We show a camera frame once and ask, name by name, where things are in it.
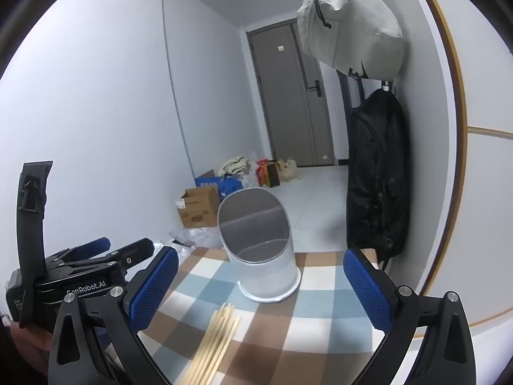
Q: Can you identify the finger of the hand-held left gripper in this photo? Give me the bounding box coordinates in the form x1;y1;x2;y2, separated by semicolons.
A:
61;238;155;278
47;237;111;264

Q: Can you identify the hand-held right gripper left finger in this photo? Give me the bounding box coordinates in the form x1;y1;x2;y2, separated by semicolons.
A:
48;246;180;385

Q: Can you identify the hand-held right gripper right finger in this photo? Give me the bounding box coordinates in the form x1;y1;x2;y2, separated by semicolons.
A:
343;247;478;385

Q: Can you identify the bundle of wooden chopsticks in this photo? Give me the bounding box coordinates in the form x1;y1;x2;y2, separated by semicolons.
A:
188;302;242;385

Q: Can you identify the grey divided utensil holder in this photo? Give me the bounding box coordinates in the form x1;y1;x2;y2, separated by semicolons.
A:
217;187;301;304

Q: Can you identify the person's left hand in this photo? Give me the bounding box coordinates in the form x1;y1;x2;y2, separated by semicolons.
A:
10;323;55;370

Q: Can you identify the grey plastic bag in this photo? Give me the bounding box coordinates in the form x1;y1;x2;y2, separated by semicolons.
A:
154;227;219;250

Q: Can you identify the brown cardboard box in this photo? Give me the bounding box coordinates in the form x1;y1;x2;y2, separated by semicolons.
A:
179;184;221;229

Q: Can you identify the checkered table cloth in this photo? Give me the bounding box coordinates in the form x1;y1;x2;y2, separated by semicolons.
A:
136;246;386;385

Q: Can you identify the blue cardboard box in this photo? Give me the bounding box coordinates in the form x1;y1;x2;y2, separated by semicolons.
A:
195;170;243;203

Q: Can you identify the black backpack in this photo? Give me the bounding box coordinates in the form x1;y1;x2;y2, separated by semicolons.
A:
346;87;410;272

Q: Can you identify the white bag with clothes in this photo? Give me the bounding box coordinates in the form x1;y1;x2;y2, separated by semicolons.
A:
218;155;251;182

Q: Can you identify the beige plastic bag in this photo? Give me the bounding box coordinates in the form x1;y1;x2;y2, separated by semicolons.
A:
279;158;301;184

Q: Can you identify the grey door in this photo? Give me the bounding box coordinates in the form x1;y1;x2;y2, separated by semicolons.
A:
246;22;336;167

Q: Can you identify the light grey hanging bag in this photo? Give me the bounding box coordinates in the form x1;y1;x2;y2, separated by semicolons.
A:
297;0;405;81

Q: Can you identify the black metal frame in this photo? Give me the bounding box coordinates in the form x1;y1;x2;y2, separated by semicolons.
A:
337;70;367;169

